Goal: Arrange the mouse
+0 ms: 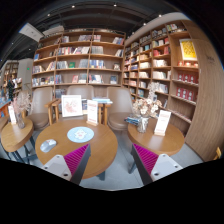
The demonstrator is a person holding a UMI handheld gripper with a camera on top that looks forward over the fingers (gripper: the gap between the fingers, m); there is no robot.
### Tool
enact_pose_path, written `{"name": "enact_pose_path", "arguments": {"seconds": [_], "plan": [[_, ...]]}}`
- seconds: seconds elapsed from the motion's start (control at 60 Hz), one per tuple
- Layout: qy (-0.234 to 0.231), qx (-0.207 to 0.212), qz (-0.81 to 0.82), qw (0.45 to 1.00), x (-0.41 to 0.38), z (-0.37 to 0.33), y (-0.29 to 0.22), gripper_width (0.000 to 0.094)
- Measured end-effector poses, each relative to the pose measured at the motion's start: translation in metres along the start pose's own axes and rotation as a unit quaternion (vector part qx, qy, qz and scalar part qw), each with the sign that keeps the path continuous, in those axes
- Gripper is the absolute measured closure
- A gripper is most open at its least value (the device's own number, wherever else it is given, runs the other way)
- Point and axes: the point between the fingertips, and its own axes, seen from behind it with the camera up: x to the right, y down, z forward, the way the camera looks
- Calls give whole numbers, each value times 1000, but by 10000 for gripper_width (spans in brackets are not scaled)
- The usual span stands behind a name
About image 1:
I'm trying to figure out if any beige armchair left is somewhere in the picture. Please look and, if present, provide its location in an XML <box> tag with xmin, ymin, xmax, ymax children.
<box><xmin>27</xmin><ymin>87</ymin><xmax>53</xmax><ymax>130</ymax></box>

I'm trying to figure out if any wooden right bookshelf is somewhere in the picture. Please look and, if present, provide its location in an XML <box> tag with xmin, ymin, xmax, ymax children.
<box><xmin>121</xmin><ymin>20</ymin><xmax>201</xmax><ymax>134</ymax></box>

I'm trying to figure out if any grey computer mouse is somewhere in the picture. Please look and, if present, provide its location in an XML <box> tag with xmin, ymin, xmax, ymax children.
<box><xmin>40</xmin><ymin>139</ymin><xmax>57</xmax><ymax>153</ymax></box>

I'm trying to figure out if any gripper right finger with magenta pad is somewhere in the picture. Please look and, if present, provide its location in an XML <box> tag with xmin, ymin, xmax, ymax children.
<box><xmin>130</xmin><ymin>144</ymin><xmax>182</xmax><ymax>185</ymax></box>

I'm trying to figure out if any stack of books right table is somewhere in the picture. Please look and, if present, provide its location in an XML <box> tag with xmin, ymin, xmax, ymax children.
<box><xmin>124</xmin><ymin>117</ymin><xmax>140</xmax><ymax>126</ymax></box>

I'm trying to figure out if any round wooden right table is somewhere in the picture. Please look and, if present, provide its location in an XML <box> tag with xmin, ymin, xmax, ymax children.
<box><xmin>128</xmin><ymin>118</ymin><xmax>184</xmax><ymax>156</ymax></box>

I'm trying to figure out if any wooden bookshelf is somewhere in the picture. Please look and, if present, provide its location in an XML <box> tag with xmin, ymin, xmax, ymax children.
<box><xmin>121</xmin><ymin>20</ymin><xmax>201</xmax><ymax>134</ymax></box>
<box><xmin>32</xmin><ymin>28</ymin><xmax>126</xmax><ymax>96</ymax></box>

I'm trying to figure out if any wooden back bookshelf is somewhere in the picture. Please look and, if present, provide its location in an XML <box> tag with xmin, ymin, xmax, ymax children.
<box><xmin>32</xmin><ymin>28</ymin><xmax>126</xmax><ymax>96</ymax></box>

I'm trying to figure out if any white sign in wooden stand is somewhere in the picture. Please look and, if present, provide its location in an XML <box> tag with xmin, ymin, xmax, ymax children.
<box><xmin>87</xmin><ymin>100</ymin><xmax>98</xmax><ymax>125</ymax></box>

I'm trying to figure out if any beige armchair middle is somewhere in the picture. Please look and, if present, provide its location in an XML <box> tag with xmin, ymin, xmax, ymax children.
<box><xmin>67</xmin><ymin>85</ymin><xmax>94</xmax><ymax>99</ymax></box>

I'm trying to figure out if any beige armchair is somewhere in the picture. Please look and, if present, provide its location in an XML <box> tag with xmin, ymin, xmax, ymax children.
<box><xmin>67</xmin><ymin>85</ymin><xmax>94</xmax><ymax>99</ymax></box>
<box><xmin>27</xmin><ymin>87</ymin><xmax>53</xmax><ymax>130</ymax></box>
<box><xmin>107</xmin><ymin>87</ymin><xmax>133</xmax><ymax>131</ymax></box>

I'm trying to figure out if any round wooden left table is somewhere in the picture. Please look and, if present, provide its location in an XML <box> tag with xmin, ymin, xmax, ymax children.
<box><xmin>1</xmin><ymin>118</ymin><xmax>34</xmax><ymax>152</ymax></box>

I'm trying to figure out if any vase with dried pampas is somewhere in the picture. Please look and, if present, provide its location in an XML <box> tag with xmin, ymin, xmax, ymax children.
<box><xmin>13</xmin><ymin>91</ymin><xmax>31</xmax><ymax>129</ymax></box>

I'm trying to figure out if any white framed floral picture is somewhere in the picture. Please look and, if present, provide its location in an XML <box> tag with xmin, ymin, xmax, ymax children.
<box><xmin>61</xmin><ymin>95</ymin><xmax>83</xmax><ymax>117</ymax></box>

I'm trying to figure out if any glass vase with dried flowers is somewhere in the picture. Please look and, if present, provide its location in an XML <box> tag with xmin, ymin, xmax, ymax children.
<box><xmin>133</xmin><ymin>82</ymin><xmax>162</xmax><ymax>133</ymax></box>

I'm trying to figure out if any round wooden table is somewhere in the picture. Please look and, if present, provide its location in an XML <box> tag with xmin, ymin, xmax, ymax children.
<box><xmin>35</xmin><ymin>120</ymin><xmax>118</xmax><ymax>180</ymax></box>
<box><xmin>128</xmin><ymin>118</ymin><xmax>184</xmax><ymax>156</ymax></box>
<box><xmin>1</xmin><ymin>118</ymin><xmax>34</xmax><ymax>152</ymax></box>

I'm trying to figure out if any white sign on right table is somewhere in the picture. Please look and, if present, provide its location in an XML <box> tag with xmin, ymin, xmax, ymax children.
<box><xmin>154</xmin><ymin>110</ymin><xmax>171</xmax><ymax>136</ymax></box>

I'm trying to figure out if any white ceiling air unit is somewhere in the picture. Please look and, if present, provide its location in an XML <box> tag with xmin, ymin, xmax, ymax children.
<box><xmin>19</xmin><ymin>23</ymin><xmax>43</xmax><ymax>42</ymax></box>

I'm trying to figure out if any white card on left table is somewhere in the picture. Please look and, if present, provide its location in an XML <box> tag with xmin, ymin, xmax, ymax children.
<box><xmin>8</xmin><ymin>106</ymin><xmax>17</xmax><ymax>124</ymax></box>

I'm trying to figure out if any stack of books on chair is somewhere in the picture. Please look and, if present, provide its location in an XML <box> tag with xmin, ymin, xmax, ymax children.
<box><xmin>92</xmin><ymin>97</ymin><xmax>113</xmax><ymax>104</ymax></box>

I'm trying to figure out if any round wooden centre table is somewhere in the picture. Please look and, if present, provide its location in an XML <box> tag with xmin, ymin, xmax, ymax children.
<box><xmin>35</xmin><ymin>120</ymin><xmax>118</xmax><ymax>180</ymax></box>

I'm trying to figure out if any yellow patterned poster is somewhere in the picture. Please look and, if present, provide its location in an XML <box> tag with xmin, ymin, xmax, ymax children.
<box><xmin>179</xmin><ymin>39</ymin><xmax>197</xmax><ymax>61</ymax></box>

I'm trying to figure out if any beige armchair right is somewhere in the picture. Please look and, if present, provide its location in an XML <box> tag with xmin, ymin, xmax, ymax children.
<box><xmin>107</xmin><ymin>87</ymin><xmax>133</xmax><ymax>131</ymax></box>

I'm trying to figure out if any round light blue coaster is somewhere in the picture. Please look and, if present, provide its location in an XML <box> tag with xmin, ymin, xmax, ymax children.
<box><xmin>67</xmin><ymin>126</ymin><xmax>94</xmax><ymax>143</ymax></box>

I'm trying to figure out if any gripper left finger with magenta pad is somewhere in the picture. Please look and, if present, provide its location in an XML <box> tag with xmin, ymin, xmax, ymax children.
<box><xmin>42</xmin><ymin>144</ymin><xmax>91</xmax><ymax>185</ymax></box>

